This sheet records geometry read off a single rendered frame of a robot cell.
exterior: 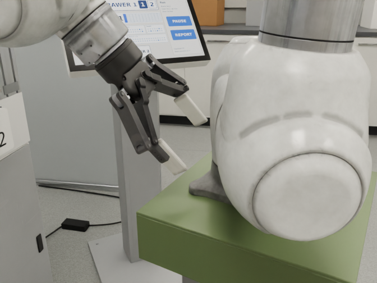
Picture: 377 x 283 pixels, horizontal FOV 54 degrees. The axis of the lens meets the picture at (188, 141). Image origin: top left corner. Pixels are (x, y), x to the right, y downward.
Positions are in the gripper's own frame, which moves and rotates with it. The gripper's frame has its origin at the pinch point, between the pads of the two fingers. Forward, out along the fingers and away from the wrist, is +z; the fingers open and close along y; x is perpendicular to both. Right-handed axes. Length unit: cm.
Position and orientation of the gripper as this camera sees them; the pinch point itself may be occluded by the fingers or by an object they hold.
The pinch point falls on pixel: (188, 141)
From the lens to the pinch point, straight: 65.7
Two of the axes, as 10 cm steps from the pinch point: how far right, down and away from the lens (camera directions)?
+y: -2.8, 6.2, -7.3
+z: 6.1, 7.0, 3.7
